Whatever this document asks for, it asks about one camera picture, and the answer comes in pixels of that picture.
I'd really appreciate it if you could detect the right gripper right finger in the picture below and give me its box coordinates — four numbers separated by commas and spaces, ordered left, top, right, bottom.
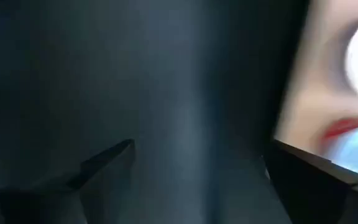
264, 147, 358, 224

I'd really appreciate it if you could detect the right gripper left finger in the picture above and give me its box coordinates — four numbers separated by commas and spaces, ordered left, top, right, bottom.
0, 139, 135, 224

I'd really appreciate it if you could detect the black table mat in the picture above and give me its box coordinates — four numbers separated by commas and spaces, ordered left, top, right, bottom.
0, 0, 310, 224

